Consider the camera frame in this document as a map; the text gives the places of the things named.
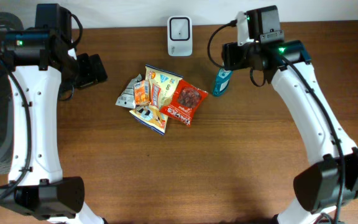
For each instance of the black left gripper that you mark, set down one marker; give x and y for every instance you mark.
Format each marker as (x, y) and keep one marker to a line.
(94, 71)

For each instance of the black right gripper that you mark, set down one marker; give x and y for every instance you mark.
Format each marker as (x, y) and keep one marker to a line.
(229, 54)

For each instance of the blue liquid bottle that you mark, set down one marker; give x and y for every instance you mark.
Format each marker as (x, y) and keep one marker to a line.
(221, 82)

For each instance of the grey orange snack packet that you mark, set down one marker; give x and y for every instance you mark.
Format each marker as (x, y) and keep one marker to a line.
(136, 93)

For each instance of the yellow cookie snack bag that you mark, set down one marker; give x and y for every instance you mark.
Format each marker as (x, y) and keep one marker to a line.
(162, 85)

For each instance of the red snack bag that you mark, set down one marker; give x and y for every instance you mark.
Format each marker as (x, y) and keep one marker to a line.
(185, 101)

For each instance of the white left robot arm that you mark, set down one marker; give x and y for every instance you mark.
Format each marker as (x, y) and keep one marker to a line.
(42, 64)

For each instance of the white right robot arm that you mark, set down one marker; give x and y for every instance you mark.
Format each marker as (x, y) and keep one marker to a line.
(331, 180)

